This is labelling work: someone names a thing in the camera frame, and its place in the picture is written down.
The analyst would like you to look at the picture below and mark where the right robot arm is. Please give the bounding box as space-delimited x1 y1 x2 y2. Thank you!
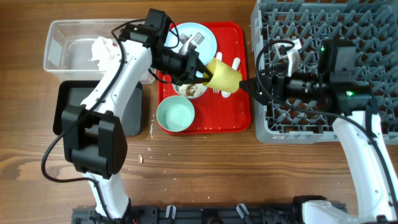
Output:
239 39 397 223

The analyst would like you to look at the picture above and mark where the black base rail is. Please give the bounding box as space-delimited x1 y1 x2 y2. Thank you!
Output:
71 202 348 224

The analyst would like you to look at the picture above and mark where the red serving tray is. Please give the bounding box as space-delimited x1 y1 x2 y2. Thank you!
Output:
177 22 251 135

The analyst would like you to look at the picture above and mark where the small light blue bowl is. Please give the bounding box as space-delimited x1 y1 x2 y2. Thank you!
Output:
173 83 207 100

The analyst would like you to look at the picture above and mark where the grey dishwasher rack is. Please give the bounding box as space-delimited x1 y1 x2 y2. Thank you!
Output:
251 1 397 144

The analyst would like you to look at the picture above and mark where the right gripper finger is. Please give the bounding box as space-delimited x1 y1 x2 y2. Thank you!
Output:
243 88 271 105
239 77 272 92

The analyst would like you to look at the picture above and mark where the white plastic fork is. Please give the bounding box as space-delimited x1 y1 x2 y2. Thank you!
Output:
213 52 223 94

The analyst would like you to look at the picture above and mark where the food scraps and rice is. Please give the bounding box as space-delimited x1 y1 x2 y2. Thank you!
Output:
177 83 205 97

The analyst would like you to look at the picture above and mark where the large light blue plate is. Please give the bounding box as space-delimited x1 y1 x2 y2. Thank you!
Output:
165 22 217 65

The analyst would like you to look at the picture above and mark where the clear plastic bin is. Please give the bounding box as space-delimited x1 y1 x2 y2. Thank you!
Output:
43 19 157 85

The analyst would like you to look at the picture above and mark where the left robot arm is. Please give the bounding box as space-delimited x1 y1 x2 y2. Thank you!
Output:
60 9 213 223

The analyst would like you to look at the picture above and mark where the black plastic tray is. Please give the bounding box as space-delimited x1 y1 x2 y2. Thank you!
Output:
53 80 143 137

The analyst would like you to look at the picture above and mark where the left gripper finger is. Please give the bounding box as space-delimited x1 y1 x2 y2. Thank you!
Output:
174 78 211 86
197 60 213 78

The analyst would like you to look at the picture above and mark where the white napkin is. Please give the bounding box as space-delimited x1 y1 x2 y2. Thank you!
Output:
91 36 121 71

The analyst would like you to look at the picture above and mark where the mint green bowl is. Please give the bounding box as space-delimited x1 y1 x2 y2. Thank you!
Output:
156 96 195 133

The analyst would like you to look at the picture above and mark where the white plastic spoon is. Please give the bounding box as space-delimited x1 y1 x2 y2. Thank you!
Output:
221 57 241 98

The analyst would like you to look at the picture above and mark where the yellow plastic cup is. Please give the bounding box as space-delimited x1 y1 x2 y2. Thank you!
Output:
203 58 243 93

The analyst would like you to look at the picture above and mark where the peanut crumb on table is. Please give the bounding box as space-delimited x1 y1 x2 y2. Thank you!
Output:
138 155 144 164

